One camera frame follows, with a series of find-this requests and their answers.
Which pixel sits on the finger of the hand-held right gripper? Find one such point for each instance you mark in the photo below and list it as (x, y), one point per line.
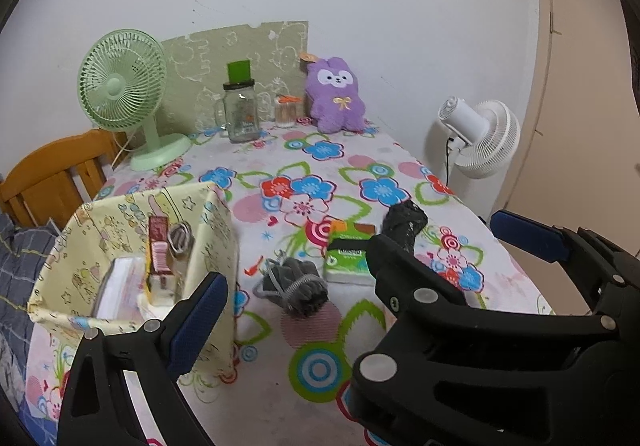
(530, 236)
(400, 276)

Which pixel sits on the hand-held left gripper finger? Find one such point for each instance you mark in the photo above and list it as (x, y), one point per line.
(200, 321)

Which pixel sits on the black plastic bag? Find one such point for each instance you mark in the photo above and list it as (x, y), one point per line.
(405, 223)

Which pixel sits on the green tissue pack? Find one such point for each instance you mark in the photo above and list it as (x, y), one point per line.
(345, 261)

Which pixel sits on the red packet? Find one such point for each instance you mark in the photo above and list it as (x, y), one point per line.
(159, 246)

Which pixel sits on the yellow fabric storage box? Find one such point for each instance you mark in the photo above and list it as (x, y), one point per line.
(215, 236)

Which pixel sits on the grey knitted socks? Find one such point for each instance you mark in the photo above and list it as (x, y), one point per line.
(300, 286)

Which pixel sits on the white standing fan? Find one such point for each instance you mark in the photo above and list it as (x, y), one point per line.
(492, 135)

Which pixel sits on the floral tablecloth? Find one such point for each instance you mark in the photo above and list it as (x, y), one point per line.
(300, 186)

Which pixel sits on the beige door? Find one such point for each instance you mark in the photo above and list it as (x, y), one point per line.
(575, 100)

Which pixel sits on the grey plaid pillow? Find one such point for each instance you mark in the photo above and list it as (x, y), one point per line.
(20, 276)

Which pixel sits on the purple plush bunny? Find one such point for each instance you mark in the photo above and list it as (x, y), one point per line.
(335, 100)

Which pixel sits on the blue checked bed sheet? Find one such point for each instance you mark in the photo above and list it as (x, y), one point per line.
(37, 426)

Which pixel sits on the small jar orange lid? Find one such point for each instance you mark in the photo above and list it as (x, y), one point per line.
(286, 114)

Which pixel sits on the glass jar mug green lid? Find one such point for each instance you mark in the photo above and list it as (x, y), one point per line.
(242, 115)

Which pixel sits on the wooden bed headboard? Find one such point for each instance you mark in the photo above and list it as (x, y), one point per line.
(45, 165)

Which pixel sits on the dark hanging cloth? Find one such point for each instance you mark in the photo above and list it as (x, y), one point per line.
(632, 40)

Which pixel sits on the green desk fan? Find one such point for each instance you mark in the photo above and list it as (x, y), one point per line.
(115, 85)

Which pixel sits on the green patterned wall panel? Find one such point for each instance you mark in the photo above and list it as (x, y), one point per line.
(210, 50)

